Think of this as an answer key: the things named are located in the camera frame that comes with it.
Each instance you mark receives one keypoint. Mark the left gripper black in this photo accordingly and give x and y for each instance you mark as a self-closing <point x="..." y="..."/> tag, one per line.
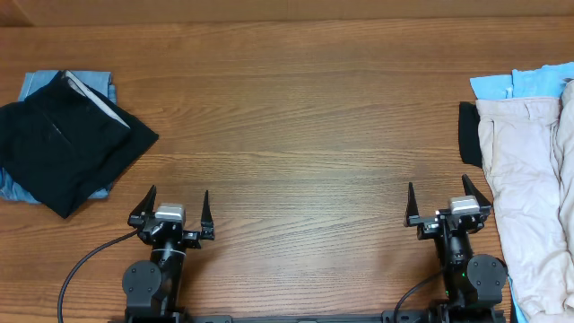
<point x="146" y="206"/>

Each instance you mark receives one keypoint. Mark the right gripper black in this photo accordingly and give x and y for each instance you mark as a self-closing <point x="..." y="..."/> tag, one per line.
<point x="484" y="204"/>

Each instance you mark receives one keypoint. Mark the beige khaki shorts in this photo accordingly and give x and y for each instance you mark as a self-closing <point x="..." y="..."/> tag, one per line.
<point x="527" y="150"/>

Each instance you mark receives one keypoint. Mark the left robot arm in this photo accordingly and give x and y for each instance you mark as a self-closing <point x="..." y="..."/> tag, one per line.
<point x="152" y="286"/>

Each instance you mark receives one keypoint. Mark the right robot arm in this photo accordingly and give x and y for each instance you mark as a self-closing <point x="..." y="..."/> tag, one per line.
<point x="473" y="283"/>

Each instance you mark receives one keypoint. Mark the black garment right pile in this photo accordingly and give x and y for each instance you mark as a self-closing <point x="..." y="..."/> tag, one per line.
<point x="468" y="137"/>

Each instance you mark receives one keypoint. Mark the folded black garment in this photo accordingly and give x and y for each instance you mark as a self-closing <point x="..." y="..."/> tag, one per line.
<point x="66" y="141"/>

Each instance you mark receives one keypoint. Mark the folded blue denim jeans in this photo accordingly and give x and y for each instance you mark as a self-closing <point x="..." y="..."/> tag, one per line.
<point x="99" y="81"/>

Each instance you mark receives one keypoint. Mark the light blue t-shirt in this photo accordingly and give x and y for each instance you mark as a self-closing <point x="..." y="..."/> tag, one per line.
<point x="546" y="81"/>

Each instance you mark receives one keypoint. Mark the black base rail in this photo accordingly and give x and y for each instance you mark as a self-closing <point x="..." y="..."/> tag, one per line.
<point x="387" y="316"/>

